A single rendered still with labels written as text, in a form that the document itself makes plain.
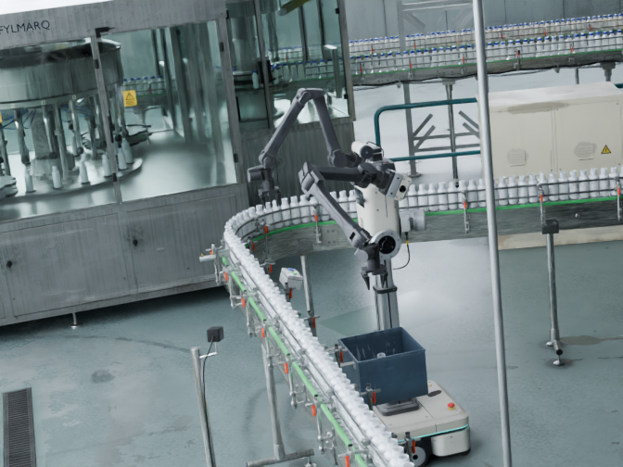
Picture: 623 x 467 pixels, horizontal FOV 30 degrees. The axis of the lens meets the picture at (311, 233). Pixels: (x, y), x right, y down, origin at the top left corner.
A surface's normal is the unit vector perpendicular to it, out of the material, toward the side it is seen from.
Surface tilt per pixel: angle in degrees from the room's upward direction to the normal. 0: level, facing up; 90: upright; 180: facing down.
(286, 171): 90
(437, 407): 0
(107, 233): 90
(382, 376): 90
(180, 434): 0
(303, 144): 90
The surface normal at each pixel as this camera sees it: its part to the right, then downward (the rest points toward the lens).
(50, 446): -0.11, -0.95
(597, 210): -0.06, 0.29
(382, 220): 0.27, 0.42
